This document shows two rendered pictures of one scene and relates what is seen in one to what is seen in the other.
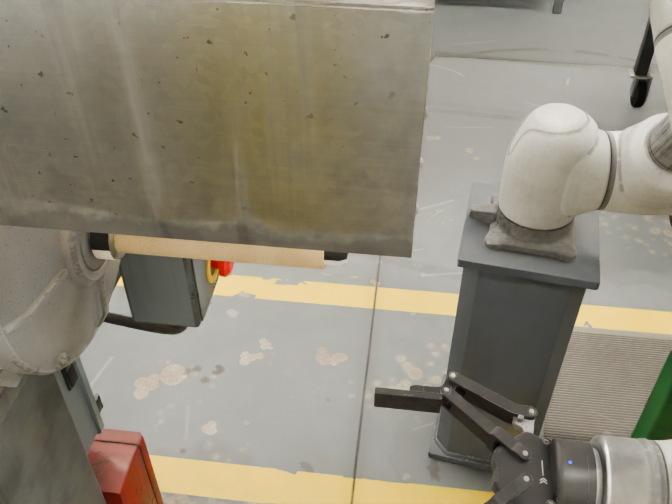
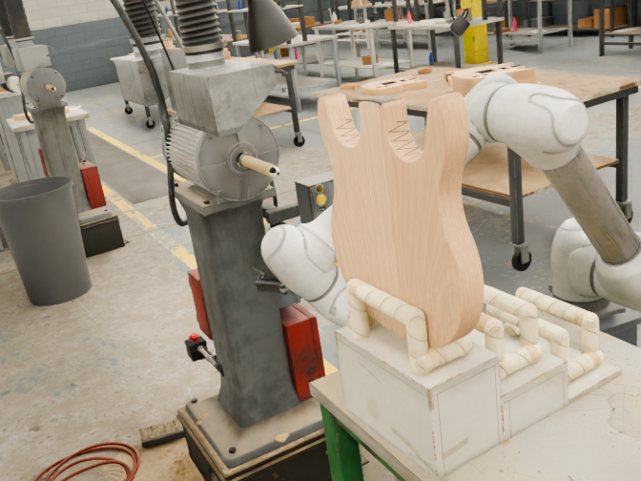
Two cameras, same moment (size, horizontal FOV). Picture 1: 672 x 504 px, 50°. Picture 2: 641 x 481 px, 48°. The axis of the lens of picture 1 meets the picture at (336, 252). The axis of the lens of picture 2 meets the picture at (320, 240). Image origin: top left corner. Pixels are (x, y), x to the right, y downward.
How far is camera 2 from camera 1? 1.65 m
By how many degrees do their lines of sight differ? 52
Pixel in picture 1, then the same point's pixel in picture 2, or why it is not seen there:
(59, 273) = (223, 162)
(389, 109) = (208, 97)
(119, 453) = (300, 317)
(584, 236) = (607, 322)
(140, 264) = (302, 208)
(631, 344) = not seen: outside the picture
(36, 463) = (243, 269)
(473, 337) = not seen: hidden behind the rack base
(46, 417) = (256, 256)
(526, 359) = not seen: hidden behind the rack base
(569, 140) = (568, 234)
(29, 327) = (208, 172)
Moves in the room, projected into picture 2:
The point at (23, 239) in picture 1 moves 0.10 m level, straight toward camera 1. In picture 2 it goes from (213, 146) to (193, 156)
